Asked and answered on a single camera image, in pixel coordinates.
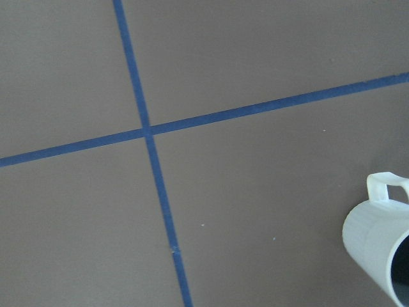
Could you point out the white ribbed HOME mug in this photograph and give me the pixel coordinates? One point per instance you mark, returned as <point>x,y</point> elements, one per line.
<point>375,234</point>

